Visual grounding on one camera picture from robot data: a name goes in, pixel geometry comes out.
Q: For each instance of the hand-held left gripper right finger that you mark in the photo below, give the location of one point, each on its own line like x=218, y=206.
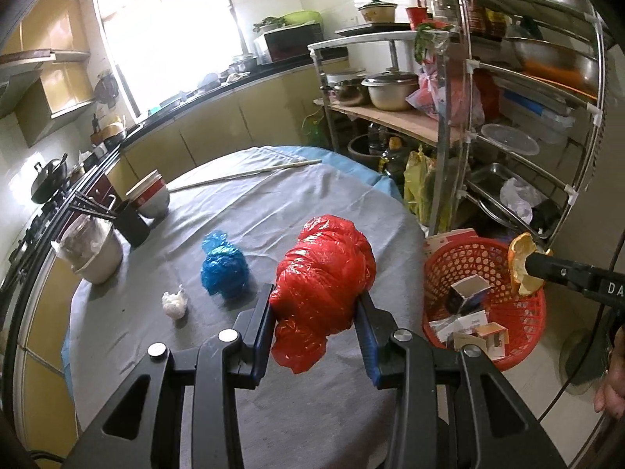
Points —
x=366, y=347

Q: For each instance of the yellow base cabinets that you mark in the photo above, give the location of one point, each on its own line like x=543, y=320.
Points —
x=219, y=122

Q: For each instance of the white cooker pot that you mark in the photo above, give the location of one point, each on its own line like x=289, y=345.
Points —
x=100, y=264

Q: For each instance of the orange peel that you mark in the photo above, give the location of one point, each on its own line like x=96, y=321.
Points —
x=517, y=259

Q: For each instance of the range hood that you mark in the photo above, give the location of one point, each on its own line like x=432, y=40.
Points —
x=24, y=58

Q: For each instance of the blue plastic bag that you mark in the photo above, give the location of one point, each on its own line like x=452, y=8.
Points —
x=222, y=273

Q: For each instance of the large steel basin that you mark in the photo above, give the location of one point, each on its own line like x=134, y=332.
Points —
x=551, y=58

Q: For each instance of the steel tray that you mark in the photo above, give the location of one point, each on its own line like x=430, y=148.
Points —
x=483, y=180

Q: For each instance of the steel stock pot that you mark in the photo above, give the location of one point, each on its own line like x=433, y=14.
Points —
x=241, y=64

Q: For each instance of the long pale wooden rod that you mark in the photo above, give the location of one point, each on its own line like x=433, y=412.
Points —
x=244, y=174

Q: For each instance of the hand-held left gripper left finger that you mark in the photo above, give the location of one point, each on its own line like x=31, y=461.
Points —
x=259, y=342

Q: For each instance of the white tissue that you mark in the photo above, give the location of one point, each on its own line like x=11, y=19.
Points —
x=175, y=304

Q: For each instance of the black induction cooker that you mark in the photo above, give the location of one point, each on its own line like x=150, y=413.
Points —
x=376, y=29

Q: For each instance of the green potted plant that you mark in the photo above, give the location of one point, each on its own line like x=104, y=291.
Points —
x=269, y=23

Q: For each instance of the yellow plastic bag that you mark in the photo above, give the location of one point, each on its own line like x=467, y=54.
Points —
x=417, y=180

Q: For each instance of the red plastic bag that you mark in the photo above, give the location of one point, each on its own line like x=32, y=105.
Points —
x=322, y=278

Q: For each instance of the white red cardboard carton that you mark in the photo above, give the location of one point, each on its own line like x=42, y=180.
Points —
x=449, y=239

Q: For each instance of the black gas stove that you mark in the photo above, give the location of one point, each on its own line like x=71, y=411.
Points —
x=34, y=227

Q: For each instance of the yellow ceiling cabinets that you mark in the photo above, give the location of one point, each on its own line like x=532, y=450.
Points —
x=53, y=24

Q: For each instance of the red plastic basket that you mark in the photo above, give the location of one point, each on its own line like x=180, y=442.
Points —
x=481, y=256

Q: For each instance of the black chopstick holder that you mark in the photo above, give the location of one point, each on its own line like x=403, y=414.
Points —
x=132, y=224

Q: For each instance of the steel pot with lid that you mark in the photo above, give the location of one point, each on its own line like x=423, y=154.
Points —
x=390, y=95

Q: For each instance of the grey tablecloth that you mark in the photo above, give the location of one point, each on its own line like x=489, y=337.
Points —
x=293, y=195

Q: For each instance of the white bowl with plastic bag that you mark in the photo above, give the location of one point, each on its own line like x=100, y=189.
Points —
x=83, y=242

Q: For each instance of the green leafy vegetables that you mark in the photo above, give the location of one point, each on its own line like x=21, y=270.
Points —
x=425, y=39

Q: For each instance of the red cup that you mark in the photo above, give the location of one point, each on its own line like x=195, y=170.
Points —
x=417, y=17

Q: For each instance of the translucent plastic storage box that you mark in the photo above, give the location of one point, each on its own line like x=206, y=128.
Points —
x=532, y=112

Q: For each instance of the white plastic bag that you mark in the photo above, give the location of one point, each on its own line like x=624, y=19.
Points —
x=520, y=198

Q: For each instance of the small dark pot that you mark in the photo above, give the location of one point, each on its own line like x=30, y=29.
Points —
x=349, y=94

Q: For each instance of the small brown cardboard box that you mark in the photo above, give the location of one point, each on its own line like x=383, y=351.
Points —
x=490, y=339

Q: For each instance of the dark ceramic jar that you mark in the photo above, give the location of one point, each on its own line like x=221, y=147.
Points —
x=361, y=151

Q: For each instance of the green plastic basin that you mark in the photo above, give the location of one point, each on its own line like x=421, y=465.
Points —
x=302, y=17

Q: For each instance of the pink plastic bag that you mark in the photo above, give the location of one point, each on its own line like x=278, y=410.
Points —
x=439, y=93

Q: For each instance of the white metal shelf stand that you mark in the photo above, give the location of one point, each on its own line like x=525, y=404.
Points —
x=351, y=41

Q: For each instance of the enamel pot with lid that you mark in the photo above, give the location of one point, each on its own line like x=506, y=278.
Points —
x=377, y=12

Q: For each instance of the clear plastic container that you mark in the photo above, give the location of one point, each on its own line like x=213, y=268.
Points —
x=510, y=139

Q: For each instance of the grey box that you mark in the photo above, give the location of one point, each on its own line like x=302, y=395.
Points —
x=464, y=325

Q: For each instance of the microwave oven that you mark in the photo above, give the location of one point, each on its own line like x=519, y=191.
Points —
x=293, y=44

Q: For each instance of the window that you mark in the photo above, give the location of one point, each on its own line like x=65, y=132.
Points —
x=171, y=34

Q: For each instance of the black plastic bag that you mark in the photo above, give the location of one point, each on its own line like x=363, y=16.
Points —
x=547, y=217

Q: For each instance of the white rice cooker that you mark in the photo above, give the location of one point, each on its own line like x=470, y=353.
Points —
x=210, y=80

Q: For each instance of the black wok with lid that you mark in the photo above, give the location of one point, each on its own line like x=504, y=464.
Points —
x=49, y=176

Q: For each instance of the black kitchen countertop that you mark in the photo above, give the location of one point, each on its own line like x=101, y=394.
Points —
x=273, y=72

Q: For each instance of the dark sauce bottle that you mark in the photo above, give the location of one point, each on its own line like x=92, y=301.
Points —
x=473, y=10

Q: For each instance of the wooden shelf board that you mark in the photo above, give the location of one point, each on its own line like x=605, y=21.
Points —
x=390, y=119

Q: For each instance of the cooking oil bottle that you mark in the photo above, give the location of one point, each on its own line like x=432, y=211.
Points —
x=393, y=161

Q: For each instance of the blue cardboard box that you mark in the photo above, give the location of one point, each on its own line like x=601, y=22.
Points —
x=464, y=298

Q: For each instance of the steel kitchen rack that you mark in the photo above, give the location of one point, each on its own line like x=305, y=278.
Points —
x=596, y=107

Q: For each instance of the person's right hand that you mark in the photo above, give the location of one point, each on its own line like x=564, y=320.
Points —
x=610, y=391

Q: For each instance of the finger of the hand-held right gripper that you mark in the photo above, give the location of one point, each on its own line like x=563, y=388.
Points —
x=561, y=271

